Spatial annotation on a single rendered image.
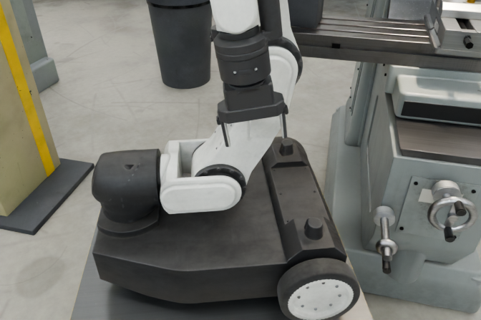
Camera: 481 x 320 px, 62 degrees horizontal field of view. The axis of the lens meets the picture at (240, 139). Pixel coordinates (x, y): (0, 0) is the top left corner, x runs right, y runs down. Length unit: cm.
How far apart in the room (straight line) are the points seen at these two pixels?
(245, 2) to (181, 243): 67
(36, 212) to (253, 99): 160
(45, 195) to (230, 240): 133
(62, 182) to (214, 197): 136
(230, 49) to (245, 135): 37
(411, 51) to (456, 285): 84
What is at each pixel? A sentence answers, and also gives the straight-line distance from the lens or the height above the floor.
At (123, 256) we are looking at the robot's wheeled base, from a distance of 107.
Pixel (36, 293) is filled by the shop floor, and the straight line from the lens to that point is 185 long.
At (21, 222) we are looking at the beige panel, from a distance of 212.
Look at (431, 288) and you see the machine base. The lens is 169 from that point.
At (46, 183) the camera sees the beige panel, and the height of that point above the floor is 3.
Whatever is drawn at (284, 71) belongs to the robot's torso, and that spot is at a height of 102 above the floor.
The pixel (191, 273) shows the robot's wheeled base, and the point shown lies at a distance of 102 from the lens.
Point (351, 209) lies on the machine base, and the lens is 175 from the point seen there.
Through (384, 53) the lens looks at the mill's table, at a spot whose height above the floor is 89.
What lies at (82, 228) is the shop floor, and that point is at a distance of 202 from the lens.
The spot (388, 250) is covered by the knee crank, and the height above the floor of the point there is 52.
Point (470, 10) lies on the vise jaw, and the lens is 140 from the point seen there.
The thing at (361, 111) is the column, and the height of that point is 40.
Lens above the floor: 136
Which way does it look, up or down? 34 degrees down
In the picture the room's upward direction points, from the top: straight up
